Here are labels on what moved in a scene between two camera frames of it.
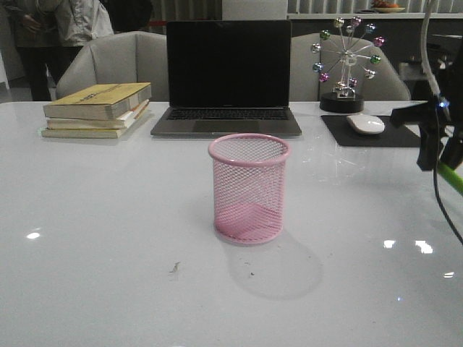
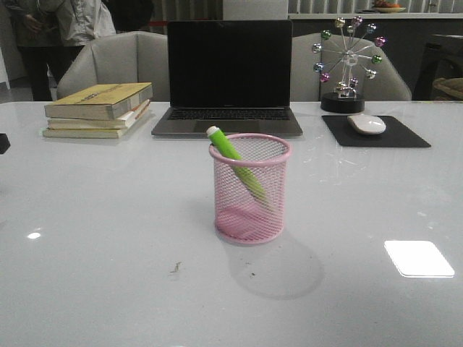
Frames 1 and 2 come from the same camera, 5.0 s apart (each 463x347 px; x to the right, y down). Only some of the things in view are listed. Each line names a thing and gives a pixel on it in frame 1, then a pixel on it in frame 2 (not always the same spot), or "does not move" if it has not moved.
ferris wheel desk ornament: x=347 y=53 does not move
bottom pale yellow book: x=101 y=133 does not move
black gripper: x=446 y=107 → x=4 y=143
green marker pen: x=451 y=176 → x=223 y=144
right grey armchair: x=343 y=63 does not move
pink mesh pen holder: x=249 y=173 does not move
